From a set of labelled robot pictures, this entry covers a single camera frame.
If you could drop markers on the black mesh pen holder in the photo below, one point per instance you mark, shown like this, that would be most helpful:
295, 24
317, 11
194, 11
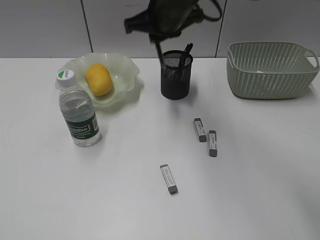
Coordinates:
175, 78

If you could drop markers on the green woven plastic basket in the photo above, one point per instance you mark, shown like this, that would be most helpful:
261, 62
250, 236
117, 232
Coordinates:
289, 69

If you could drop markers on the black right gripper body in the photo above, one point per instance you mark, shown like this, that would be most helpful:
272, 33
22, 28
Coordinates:
167, 18

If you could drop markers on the grey white eraser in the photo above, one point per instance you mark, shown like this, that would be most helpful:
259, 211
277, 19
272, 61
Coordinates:
169, 179
212, 143
200, 131

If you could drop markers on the grey white eraser front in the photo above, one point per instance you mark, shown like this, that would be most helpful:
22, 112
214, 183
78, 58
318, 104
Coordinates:
169, 179

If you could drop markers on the black marker pen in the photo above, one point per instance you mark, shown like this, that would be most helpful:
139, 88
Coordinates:
159, 51
189, 48
182, 59

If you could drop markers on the yellow mango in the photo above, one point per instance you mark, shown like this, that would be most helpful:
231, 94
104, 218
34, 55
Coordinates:
98, 79

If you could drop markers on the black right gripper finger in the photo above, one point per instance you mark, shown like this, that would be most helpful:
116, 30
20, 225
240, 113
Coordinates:
137, 23
156, 38

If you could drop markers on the pale green wavy plate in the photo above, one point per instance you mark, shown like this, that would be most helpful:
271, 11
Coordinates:
123, 72

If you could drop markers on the clear water bottle green label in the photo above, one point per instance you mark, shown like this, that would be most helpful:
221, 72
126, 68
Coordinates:
77, 110

